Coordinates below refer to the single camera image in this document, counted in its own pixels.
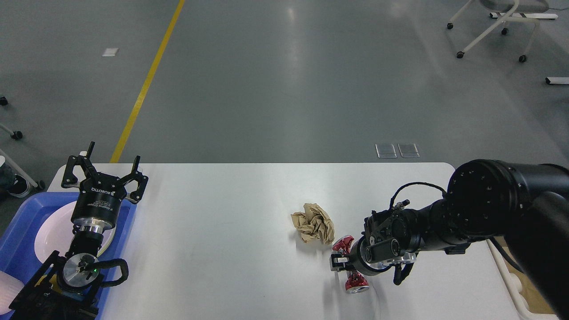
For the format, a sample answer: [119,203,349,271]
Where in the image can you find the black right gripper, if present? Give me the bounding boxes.
[329,236,392,276]

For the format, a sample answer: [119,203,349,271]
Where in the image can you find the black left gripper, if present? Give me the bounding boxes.
[61,141,149,228]

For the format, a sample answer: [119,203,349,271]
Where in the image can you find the crushed red can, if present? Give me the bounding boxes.
[332,235,369,294]

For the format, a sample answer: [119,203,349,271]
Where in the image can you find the brown paper ball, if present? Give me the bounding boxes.
[290,203,335,245]

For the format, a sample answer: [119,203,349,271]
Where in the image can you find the pink plate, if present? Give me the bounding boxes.
[34,201,115,264]

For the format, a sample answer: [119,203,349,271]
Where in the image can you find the pink mug dark inside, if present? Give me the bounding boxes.
[0,271,24,315]

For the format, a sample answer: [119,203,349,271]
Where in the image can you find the white paper cup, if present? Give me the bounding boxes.
[509,272,524,293]

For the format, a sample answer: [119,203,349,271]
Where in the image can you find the brown paper bag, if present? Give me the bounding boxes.
[492,237,555,314]

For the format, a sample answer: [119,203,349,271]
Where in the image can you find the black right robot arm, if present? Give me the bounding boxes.
[330,159,569,320]

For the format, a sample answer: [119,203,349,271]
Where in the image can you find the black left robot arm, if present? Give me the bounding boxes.
[8,142,148,320]

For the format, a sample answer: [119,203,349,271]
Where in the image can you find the light green plate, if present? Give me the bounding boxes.
[97,225,116,257]

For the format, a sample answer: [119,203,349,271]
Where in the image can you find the person in jeans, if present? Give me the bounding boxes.
[0,164,31,198]

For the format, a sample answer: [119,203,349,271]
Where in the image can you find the clear floor plate left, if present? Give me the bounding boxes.
[375,143,398,159]

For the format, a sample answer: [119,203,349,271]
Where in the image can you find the clear floor plate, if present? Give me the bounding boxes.
[375,143,398,159]
[397,143,420,158]

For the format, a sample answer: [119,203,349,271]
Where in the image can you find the clear floor plate right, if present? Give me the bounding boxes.
[397,143,420,158]

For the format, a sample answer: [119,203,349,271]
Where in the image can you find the cream plastic bin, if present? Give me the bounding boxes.
[486,240,559,320]

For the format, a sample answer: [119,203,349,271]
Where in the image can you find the white bar on floor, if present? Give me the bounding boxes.
[545,76,569,85]

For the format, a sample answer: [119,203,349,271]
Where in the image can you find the white office chair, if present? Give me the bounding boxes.
[455,0,549,63]

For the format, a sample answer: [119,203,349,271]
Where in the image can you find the white cart frame left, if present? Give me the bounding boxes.
[0,96,46,191]

